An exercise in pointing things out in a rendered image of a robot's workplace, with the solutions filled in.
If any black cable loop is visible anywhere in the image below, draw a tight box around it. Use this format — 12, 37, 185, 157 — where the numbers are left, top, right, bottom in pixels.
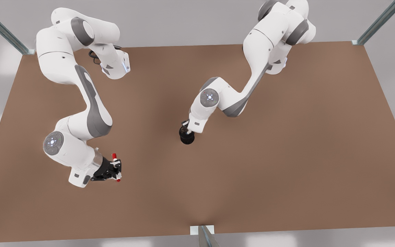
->
88, 45, 122, 66

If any black round pen holder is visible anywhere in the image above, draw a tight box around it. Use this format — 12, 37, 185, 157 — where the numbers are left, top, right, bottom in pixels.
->
179, 128, 196, 145

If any silver frame post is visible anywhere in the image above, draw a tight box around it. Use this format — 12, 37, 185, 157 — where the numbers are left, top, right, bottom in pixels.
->
0, 2, 35, 56
351, 0, 395, 46
190, 225, 220, 247

